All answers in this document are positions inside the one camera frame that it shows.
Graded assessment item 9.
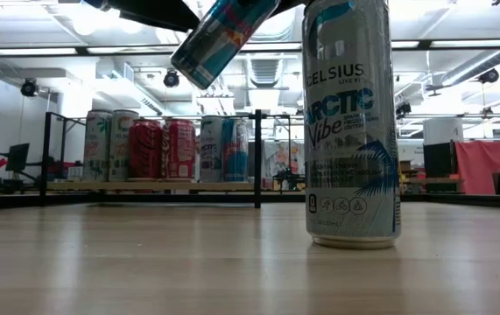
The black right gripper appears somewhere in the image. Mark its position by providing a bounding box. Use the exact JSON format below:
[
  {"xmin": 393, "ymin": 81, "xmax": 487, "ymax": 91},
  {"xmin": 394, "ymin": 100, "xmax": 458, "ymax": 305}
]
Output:
[{"xmin": 275, "ymin": 0, "xmax": 316, "ymax": 14}]

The red zero sugar cola can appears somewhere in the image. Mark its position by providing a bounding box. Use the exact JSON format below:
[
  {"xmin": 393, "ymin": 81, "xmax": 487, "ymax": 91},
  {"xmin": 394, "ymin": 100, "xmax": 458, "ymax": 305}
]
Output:
[{"xmin": 127, "ymin": 118, "xmax": 163, "ymax": 181}]

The red Coca-Cola can white script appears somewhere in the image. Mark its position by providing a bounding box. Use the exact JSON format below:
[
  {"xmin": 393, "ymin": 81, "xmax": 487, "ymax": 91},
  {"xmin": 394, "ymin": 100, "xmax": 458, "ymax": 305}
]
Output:
[{"xmin": 160, "ymin": 117, "xmax": 197, "ymax": 181}]

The silver Celsius Arctic Vibe can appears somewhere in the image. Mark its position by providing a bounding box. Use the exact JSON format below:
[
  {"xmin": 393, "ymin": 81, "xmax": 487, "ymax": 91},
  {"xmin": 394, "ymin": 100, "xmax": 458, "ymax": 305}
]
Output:
[
  {"xmin": 199, "ymin": 115, "xmax": 224, "ymax": 183},
  {"xmin": 302, "ymin": 0, "xmax": 403, "ymax": 250}
]

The silver slim can black lid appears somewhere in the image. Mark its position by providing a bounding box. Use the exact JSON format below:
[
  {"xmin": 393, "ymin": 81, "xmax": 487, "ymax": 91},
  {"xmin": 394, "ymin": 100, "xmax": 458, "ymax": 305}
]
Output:
[{"xmin": 82, "ymin": 108, "xmax": 114, "ymax": 183}]

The black shelf divider bar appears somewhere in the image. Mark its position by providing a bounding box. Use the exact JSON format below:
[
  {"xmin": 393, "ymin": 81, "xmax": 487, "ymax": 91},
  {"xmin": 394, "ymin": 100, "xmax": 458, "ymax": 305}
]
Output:
[{"xmin": 253, "ymin": 108, "xmax": 264, "ymax": 209}]

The colourful floral banner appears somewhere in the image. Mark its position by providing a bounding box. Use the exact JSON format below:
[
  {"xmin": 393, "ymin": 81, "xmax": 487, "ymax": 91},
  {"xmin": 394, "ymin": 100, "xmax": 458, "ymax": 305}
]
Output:
[{"xmin": 261, "ymin": 140, "xmax": 306, "ymax": 179}]

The black computer monitor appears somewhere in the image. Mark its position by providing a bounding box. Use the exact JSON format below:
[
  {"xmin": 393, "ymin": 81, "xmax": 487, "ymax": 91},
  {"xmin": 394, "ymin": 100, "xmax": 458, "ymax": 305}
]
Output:
[{"xmin": 4, "ymin": 143, "xmax": 31, "ymax": 172}]

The black background monitor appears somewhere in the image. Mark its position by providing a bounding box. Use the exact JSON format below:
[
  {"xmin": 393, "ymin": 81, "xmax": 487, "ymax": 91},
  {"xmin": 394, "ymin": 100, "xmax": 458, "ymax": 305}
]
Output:
[{"xmin": 423, "ymin": 142, "xmax": 459, "ymax": 179}]

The wooden background table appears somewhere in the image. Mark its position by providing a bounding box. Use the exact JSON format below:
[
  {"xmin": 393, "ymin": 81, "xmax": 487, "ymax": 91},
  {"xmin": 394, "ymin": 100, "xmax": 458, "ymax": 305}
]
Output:
[{"xmin": 400, "ymin": 176, "xmax": 465, "ymax": 186}]

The orange cloth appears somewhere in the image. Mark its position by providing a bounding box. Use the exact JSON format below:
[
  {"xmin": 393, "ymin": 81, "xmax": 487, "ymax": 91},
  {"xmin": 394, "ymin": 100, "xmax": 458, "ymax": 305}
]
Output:
[{"xmin": 454, "ymin": 137, "xmax": 500, "ymax": 197}]

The black overhead frame beam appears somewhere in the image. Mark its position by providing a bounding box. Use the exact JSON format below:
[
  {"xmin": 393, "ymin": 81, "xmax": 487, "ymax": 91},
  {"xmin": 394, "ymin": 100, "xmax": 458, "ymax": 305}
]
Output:
[{"xmin": 0, "ymin": 38, "xmax": 500, "ymax": 59}]

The black aluminium table frame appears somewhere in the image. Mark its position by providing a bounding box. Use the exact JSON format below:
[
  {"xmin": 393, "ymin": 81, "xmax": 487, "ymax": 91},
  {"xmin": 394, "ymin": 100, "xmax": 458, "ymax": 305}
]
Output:
[{"xmin": 0, "ymin": 111, "xmax": 500, "ymax": 212}]

